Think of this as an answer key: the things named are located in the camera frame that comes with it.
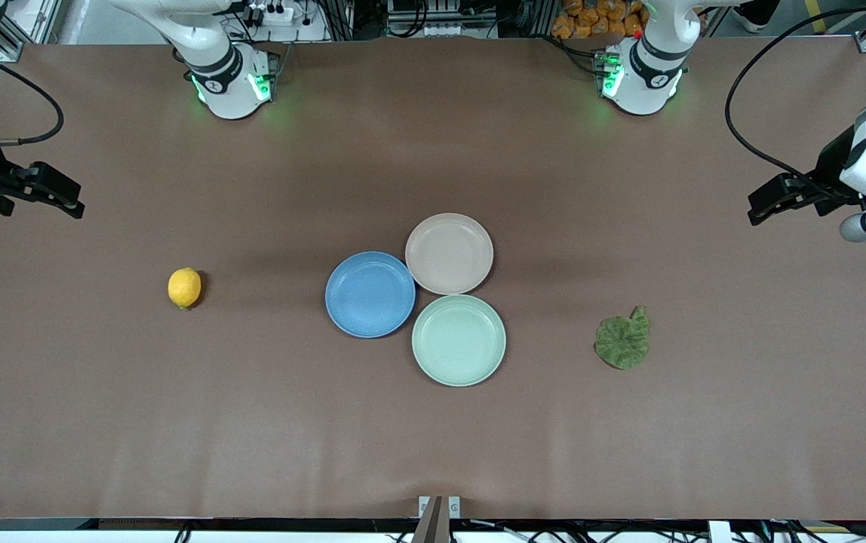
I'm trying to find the yellow lemon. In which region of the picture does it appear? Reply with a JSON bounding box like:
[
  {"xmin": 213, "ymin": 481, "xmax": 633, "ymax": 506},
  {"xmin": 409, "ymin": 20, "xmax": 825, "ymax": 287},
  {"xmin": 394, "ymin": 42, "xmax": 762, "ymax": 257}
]
[{"xmin": 168, "ymin": 267, "xmax": 202, "ymax": 310}]

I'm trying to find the green lettuce leaf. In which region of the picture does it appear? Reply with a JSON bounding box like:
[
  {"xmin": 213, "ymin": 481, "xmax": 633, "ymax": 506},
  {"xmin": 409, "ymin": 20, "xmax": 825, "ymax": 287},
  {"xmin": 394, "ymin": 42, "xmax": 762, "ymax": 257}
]
[{"xmin": 594, "ymin": 305, "xmax": 651, "ymax": 370}]

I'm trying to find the pile of orange fruits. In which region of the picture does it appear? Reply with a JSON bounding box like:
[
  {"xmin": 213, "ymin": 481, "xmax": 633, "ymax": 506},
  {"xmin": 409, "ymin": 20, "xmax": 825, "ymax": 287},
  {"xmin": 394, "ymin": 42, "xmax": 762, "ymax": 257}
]
[{"xmin": 551, "ymin": 0, "xmax": 649, "ymax": 40}]

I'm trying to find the white power strip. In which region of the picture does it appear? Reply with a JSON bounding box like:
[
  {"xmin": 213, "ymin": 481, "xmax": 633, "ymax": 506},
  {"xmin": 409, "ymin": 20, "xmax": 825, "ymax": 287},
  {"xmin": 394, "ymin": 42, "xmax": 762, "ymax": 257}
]
[{"xmin": 241, "ymin": 0, "xmax": 298, "ymax": 27}]

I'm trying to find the beige round plate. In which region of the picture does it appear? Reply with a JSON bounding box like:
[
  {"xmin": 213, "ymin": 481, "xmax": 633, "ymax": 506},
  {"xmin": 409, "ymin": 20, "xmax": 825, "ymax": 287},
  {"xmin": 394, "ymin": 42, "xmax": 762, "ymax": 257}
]
[{"xmin": 405, "ymin": 213, "xmax": 495, "ymax": 296}]

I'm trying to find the blue round plate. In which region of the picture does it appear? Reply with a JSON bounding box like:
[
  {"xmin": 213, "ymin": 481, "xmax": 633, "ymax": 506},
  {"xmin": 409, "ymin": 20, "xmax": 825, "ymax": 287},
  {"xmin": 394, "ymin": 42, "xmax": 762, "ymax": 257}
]
[{"xmin": 325, "ymin": 251, "xmax": 417, "ymax": 339}]

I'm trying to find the pale green round plate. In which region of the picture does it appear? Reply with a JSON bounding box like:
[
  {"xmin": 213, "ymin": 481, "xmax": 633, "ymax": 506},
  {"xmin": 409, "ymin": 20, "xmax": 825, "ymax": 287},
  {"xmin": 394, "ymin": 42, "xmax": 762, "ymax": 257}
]
[{"xmin": 411, "ymin": 294, "xmax": 507, "ymax": 388}]

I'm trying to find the metal mounting bracket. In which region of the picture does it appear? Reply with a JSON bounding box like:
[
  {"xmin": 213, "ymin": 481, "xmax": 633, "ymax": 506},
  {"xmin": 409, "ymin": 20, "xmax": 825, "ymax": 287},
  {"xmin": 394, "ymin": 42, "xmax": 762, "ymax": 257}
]
[{"xmin": 412, "ymin": 495, "xmax": 462, "ymax": 543}]

